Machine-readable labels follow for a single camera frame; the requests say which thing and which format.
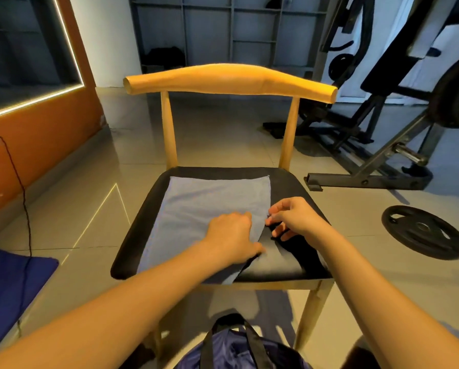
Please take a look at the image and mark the person's left hand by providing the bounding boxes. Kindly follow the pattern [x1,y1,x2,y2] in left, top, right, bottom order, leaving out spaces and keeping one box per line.
[202,212,266,268]

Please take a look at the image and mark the person's right hand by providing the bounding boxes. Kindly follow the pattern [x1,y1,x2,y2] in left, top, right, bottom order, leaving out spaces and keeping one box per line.
[266,196,335,248]

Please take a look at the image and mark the single blue-grey towel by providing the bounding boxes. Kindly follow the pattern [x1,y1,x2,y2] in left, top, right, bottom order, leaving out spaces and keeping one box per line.
[137,176,308,286]

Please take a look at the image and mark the navy blue bag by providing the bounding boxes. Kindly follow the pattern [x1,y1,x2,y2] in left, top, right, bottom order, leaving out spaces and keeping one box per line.
[174,313,315,369]

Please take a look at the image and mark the person's right forearm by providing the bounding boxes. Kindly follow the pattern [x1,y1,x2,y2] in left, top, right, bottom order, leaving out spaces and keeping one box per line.
[314,225,459,369]

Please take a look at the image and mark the person's left forearm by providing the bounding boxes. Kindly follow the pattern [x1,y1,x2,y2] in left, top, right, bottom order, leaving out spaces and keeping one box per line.
[0,242,219,369]

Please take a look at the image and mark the person's left leg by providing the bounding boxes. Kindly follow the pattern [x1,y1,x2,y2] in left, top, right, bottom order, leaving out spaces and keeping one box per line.
[118,343,158,369]

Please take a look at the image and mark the black and grey gym machine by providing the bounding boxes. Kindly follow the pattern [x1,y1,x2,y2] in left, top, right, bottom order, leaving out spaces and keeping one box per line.
[262,0,459,192]

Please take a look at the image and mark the loose black weight plate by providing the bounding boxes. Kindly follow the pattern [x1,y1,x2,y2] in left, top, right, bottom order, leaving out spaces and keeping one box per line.
[382,205,459,261]

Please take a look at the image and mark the wooden chair with black seat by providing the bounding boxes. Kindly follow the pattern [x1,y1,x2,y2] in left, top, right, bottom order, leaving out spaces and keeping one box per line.
[110,63,340,358]

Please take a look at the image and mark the mounted black weight plate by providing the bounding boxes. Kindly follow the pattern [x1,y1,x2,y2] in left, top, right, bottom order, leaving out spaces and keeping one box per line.
[429,53,459,130]

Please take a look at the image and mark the grey shelf unit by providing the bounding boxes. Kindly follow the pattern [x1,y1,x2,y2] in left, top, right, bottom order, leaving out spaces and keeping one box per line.
[128,0,340,75]

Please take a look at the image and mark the dark blue mat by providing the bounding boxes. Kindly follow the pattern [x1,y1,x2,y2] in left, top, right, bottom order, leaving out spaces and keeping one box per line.
[0,242,60,360]

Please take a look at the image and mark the black cable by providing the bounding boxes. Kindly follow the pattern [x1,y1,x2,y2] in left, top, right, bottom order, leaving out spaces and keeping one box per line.
[0,134,34,337]

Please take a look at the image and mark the wall mirror with light strip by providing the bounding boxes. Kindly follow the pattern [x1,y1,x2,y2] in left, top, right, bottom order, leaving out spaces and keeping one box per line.
[0,0,86,123]

